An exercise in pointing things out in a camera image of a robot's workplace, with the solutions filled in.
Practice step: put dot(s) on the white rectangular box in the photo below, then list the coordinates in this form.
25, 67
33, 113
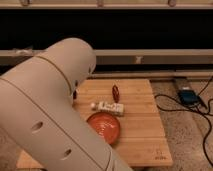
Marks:
114, 108

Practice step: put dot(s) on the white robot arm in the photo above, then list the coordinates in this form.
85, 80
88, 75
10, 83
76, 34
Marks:
36, 110

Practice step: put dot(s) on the white wall rail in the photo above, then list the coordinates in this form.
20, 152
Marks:
117, 57

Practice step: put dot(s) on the orange ceramic bowl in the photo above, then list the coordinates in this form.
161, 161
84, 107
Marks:
106, 125

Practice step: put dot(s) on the wooden table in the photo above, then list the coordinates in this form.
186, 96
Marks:
142, 141

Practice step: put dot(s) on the blue power adapter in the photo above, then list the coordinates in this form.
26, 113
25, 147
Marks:
187, 97

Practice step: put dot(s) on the red oval object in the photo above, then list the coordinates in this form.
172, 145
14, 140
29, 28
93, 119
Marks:
115, 93

